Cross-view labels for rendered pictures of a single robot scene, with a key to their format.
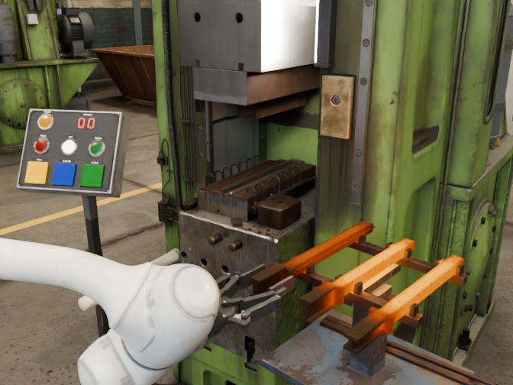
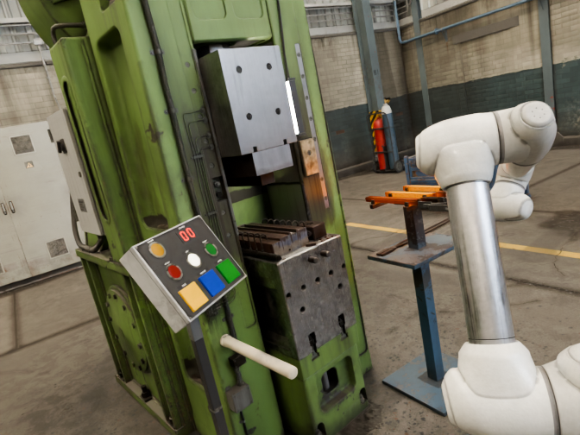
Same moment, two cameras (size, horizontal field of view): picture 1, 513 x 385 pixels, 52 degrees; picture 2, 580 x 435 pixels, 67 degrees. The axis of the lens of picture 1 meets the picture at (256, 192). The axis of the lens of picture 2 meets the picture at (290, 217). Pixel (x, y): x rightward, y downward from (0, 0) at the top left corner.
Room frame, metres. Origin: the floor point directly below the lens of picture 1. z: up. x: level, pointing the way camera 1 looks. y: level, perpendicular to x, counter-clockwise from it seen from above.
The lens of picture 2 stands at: (1.01, 1.85, 1.47)
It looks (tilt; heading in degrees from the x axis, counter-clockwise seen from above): 12 degrees down; 286
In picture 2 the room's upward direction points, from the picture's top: 12 degrees counter-clockwise
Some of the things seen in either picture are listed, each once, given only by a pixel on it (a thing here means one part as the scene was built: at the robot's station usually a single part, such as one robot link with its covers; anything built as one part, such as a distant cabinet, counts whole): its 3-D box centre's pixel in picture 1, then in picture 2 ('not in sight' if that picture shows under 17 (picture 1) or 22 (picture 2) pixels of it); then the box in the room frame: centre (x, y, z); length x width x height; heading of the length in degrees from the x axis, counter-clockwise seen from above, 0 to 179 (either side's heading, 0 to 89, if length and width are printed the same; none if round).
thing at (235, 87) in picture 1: (260, 78); (244, 162); (1.71, -0.01, 1.32); 0.42 x 0.20 x 0.10; 145
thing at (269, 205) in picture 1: (279, 211); (311, 230); (1.48, -0.07, 0.95); 0.12 x 0.08 x 0.06; 145
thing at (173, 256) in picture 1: (132, 278); (256, 356); (1.66, 0.44, 0.62); 0.44 x 0.05 x 0.05; 145
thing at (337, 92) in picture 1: (337, 107); (308, 157); (1.46, -0.22, 1.27); 0.09 x 0.02 x 0.17; 55
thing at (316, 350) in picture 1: (366, 368); (418, 248); (1.02, -0.26, 0.74); 0.40 x 0.30 x 0.02; 48
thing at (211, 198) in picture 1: (259, 184); (261, 237); (1.71, -0.01, 0.96); 0.42 x 0.20 x 0.09; 145
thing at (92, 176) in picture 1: (92, 176); (227, 271); (1.65, 0.54, 1.01); 0.07 x 0.05 x 0.07; 80
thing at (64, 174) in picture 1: (65, 174); (211, 283); (1.67, 0.64, 1.01); 0.07 x 0.05 x 0.07; 80
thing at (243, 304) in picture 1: (249, 304); not in sight; (0.86, 0.01, 1.01); 0.11 x 0.01 x 0.04; 116
